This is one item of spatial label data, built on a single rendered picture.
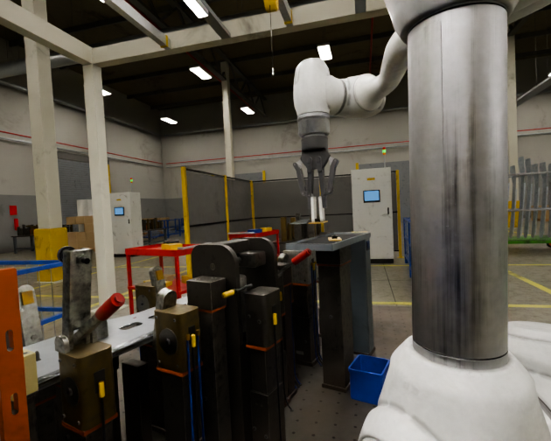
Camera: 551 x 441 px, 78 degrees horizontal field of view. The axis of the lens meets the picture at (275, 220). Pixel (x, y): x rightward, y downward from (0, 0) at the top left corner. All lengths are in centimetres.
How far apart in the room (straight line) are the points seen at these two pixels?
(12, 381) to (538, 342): 72
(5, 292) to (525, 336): 73
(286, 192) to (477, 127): 807
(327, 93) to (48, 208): 750
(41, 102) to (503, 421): 841
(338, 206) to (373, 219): 114
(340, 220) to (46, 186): 629
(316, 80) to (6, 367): 87
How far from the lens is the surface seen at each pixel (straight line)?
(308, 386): 120
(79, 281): 65
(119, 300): 57
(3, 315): 61
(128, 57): 515
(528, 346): 60
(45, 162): 825
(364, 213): 740
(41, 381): 73
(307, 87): 98
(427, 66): 43
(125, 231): 1146
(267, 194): 854
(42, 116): 842
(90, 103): 533
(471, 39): 43
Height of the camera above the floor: 126
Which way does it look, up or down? 2 degrees down
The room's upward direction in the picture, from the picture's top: 3 degrees counter-clockwise
